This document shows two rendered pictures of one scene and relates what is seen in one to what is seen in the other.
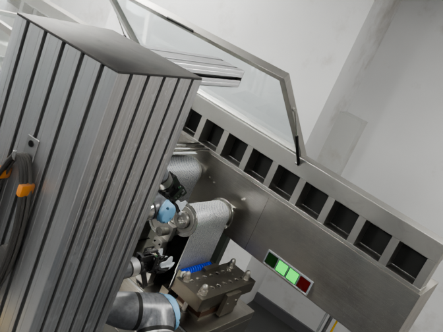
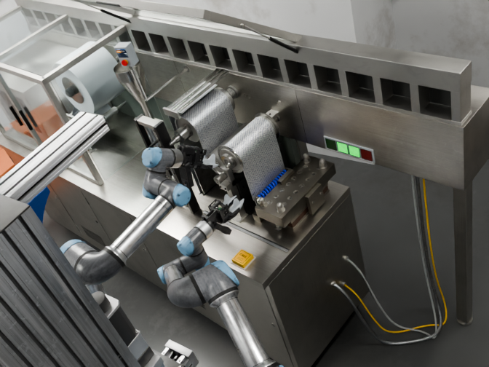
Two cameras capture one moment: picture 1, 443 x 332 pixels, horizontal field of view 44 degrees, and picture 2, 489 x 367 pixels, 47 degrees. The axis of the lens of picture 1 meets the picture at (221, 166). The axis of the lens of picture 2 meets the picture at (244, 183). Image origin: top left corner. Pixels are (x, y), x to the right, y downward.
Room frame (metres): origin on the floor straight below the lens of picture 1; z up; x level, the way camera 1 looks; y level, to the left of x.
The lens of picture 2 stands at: (0.26, -0.70, 2.72)
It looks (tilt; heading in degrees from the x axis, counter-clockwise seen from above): 39 degrees down; 21
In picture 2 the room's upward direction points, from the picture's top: 19 degrees counter-clockwise
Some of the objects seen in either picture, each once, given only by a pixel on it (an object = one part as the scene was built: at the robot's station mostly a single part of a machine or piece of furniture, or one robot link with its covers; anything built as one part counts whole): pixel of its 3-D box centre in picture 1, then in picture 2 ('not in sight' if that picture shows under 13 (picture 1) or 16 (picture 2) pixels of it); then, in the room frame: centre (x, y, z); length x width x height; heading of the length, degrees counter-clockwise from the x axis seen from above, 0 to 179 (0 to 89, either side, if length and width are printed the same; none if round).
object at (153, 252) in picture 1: (146, 261); (216, 215); (1.91, 0.12, 1.12); 0.12 x 0.08 x 0.09; 148
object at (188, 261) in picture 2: not in sight; (195, 259); (1.76, 0.22, 1.01); 0.11 x 0.08 x 0.11; 123
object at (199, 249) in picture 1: (199, 249); (265, 170); (2.19, -0.06, 1.11); 0.23 x 0.01 x 0.18; 148
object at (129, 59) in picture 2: not in sight; (125, 54); (2.44, 0.50, 1.66); 0.07 x 0.07 x 0.10; 75
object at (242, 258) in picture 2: not in sight; (242, 258); (1.84, 0.04, 0.91); 0.07 x 0.07 x 0.02; 58
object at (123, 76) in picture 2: not in sight; (129, 70); (2.60, 0.61, 1.50); 0.14 x 0.14 x 0.06
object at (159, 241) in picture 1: (156, 254); (231, 194); (2.11, 0.11, 1.05); 0.06 x 0.05 x 0.31; 148
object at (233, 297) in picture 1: (229, 303); (315, 199); (2.13, -0.27, 0.97); 0.10 x 0.03 x 0.11; 148
